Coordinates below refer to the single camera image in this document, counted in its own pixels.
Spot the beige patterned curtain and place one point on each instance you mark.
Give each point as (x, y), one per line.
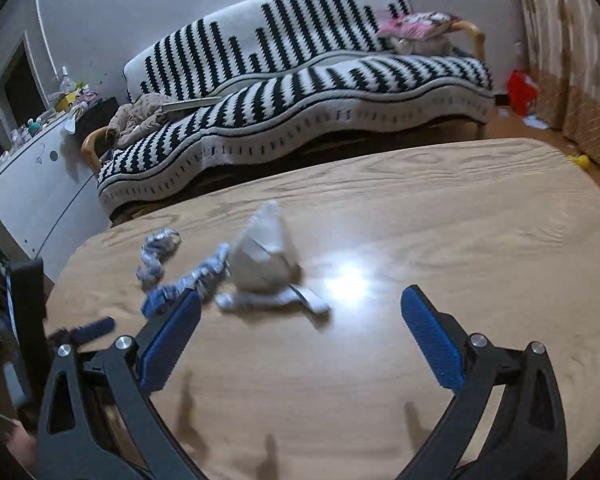
(575, 50)

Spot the white wall conduit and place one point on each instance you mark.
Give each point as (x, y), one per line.
(44, 25)

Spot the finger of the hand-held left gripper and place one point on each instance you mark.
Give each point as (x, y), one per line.
(97, 327)

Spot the white torn wrapper strip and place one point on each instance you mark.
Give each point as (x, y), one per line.
(260, 302)

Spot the beige cushion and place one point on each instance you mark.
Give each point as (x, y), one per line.
(425, 45)

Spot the pink patterned cloth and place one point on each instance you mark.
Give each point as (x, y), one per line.
(417, 24)

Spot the white paper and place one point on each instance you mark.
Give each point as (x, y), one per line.
(262, 260)

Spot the twisted blue silver wrapper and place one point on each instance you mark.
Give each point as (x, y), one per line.
(195, 280)

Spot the white paper scrap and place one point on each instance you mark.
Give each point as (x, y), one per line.
(535, 121)

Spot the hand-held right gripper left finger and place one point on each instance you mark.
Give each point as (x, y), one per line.
(172, 345)

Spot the sofa with wooden armrests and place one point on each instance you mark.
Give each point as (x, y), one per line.
(87, 146)

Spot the black and white striped blanket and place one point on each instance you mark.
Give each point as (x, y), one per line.
(305, 90)

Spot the beige crumpled cloth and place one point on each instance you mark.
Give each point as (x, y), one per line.
(137, 117)

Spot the crumpled blue wrapper ball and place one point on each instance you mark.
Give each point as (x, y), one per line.
(155, 255)

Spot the row of small bottles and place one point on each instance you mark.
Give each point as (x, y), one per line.
(30, 127)

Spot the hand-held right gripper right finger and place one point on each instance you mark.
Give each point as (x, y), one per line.
(432, 340)

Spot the small yellow toy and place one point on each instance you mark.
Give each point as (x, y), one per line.
(580, 160)

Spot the white dresser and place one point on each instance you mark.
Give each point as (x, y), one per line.
(40, 195)

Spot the red plastic bag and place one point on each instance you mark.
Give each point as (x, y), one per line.
(522, 91)

